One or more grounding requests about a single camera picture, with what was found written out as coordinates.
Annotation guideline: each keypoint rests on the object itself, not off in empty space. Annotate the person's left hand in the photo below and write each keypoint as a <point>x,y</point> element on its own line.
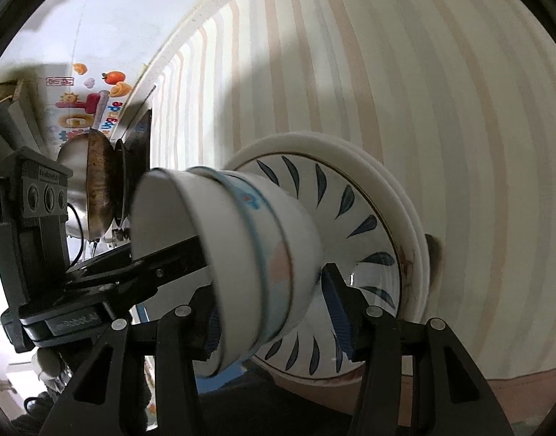
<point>48,364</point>

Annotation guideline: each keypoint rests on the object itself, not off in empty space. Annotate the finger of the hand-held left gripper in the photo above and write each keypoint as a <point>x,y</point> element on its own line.
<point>169,291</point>
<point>178,259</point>

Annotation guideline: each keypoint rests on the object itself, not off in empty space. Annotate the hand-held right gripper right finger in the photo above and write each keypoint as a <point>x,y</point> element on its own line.
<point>337,309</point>

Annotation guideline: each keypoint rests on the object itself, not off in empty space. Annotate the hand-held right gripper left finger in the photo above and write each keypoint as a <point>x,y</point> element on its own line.
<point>210,334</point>

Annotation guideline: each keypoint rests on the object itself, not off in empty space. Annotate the blue leaf pattern plate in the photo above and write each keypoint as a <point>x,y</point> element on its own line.
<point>350,222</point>

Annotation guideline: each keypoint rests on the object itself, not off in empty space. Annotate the white plate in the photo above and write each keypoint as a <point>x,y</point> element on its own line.
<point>409,240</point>
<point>305,141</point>

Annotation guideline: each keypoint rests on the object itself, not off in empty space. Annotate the metal wok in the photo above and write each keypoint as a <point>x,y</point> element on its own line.
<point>98,181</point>

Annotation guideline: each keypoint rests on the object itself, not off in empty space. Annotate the white bowl with blue rim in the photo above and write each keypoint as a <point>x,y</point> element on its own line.
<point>260,218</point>

